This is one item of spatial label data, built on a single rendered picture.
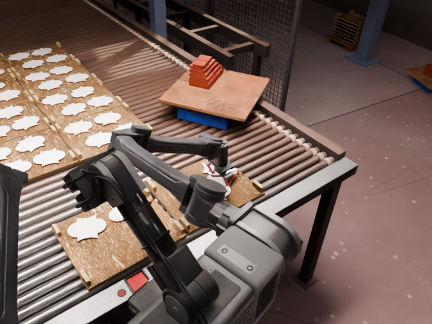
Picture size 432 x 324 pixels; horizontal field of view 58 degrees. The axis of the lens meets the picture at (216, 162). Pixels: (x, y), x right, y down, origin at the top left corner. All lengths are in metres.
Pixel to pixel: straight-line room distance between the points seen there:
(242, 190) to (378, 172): 2.05
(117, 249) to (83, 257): 0.13
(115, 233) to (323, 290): 1.49
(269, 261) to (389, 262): 2.22
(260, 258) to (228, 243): 0.07
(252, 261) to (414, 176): 3.07
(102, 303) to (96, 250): 0.22
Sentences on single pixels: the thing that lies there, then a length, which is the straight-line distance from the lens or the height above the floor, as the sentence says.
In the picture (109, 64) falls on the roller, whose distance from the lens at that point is 2.92.
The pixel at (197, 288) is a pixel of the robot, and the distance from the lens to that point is 0.65.
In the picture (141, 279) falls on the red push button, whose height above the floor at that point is 0.93.
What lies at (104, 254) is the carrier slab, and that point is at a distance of 1.56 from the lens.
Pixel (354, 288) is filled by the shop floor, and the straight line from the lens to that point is 2.73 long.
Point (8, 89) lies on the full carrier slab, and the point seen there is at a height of 0.95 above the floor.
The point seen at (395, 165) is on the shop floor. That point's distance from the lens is 3.79.
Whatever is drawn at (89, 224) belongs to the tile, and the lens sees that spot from 1.66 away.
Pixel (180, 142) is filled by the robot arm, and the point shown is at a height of 1.33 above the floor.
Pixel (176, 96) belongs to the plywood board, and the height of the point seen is 1.04.
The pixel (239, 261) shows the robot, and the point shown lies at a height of 1.53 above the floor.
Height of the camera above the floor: 2.13
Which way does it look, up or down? 39 degrees down
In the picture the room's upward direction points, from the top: 2 degrees clockwise
